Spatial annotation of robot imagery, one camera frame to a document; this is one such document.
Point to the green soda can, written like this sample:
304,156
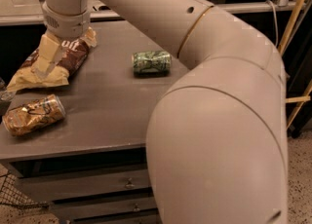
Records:
151,62

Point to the wooden easel frame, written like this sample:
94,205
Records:
296,48

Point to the middle grey drawer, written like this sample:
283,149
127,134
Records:
73,212

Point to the grey drawer cabinet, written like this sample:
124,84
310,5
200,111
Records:
107,111

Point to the top grey drawer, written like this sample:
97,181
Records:
82,184

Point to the grey metal railing frame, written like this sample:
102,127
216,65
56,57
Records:
28,12

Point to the crushed gold soda can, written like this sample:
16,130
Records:
34,115

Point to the wire mesh basket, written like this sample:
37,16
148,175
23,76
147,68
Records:
11,196

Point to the bottom grey drawer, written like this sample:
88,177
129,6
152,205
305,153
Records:
150,217

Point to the grey drawer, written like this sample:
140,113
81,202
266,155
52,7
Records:
73,212
150,217
82,184

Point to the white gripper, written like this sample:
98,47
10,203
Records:
66,22

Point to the brown and yellow chip bag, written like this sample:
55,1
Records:
29,77

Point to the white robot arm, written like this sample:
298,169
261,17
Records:
216,142

